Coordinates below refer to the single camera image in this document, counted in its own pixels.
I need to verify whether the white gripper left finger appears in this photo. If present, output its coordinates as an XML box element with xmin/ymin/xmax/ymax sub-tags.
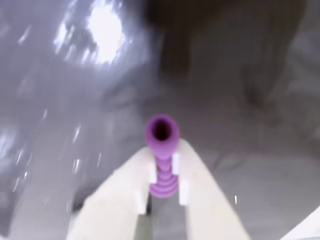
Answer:
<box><xmin>67</xmin><ymin>146</ymin><xmax>159</xmax><ymax>240</ymax></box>

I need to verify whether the purple ribbed pen grip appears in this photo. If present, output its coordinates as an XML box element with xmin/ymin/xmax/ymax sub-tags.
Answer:
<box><xmin>145</xmin><ymin>113</ymin><xmax>181</xmax><ymax>200</ymax></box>

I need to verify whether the dark brown table mat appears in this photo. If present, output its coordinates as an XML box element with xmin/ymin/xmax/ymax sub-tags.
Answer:
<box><xmin>0</xmin><ymin>0</ymin><xmax>320</xmax><ymax>240</ymax></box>

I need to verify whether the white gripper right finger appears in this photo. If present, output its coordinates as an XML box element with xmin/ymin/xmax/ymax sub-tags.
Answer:
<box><xmin>172</xmin><ymin>138</ymin><xmax>251</xmax><ymax>240</ymax></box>

